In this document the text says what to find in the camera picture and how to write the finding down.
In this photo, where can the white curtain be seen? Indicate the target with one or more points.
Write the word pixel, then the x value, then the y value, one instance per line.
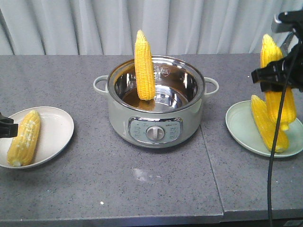
pixel 109 27

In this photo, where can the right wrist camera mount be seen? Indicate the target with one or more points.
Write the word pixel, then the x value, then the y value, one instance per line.
pixel 287 21

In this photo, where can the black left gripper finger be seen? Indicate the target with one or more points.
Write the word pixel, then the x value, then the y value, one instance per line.
pixel 8 129

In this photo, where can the pale corn cob with white patch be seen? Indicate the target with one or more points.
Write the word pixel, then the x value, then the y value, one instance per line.
pixel 22 148

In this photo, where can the green round plate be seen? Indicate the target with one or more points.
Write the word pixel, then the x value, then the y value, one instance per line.
pixel 240 123

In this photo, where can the green electric cooking pot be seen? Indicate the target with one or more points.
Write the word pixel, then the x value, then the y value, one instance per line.
pixel 171 117

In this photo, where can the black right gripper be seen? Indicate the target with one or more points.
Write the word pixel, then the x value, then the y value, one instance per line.
pixel 274 77

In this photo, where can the pale yellow corn cob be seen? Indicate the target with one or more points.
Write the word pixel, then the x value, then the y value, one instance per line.
pixel 144 70

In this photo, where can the bright yellow corn cob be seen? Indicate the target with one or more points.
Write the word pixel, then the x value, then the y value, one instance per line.
pixel 266 127
pixel 271 52

